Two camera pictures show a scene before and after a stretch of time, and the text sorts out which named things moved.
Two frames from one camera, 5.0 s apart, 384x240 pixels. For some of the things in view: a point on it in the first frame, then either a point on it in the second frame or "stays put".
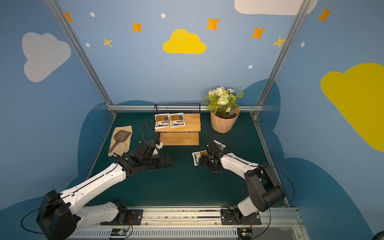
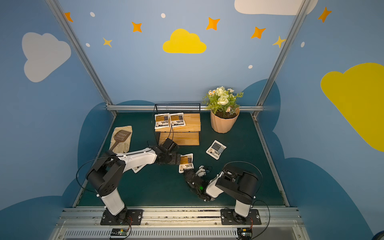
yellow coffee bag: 162,120 stays put
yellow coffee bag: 176,119 stays put
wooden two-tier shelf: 188,135 stays put
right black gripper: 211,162 → 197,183
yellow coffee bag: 196,155 → 186,162
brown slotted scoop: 121,136 stays put
